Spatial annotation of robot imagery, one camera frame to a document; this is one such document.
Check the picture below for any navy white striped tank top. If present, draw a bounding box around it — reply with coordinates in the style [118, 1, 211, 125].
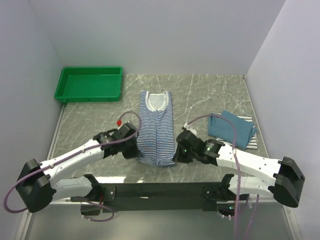
[136, 90, 176, 167]

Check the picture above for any teal tank top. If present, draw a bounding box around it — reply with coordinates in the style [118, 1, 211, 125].
[207, 110, 257, 149]

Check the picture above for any black white striped tank top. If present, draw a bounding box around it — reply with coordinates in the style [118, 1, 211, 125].
[218, 115, 258, 149]

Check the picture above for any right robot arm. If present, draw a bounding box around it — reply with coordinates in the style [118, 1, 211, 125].
[174, 129, 305, 208]

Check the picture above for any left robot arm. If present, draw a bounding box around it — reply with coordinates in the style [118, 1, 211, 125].
[16, 122, 139, 213]

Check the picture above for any black base beam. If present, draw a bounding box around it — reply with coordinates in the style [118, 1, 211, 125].
[70, 182, 236, 217]

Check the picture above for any green plastic bin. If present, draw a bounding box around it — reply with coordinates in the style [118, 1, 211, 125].
[54, 66, 123, 103]

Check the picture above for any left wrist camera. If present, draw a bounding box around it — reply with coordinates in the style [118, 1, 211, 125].
[116, 119, 130, 130]

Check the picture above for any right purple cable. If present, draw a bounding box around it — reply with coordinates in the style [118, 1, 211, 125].
[187, 113, 260, 240]

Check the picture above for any purple cable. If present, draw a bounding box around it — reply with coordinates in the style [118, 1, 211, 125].
[187, 113, 260, 240]
[3, 111, 141, 222]

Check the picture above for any aluminium rail frame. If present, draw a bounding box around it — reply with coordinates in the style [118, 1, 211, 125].
[14, 99, 301, 240]

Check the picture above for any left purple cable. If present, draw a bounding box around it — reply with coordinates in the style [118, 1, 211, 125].
[3, 111, 141, 222]

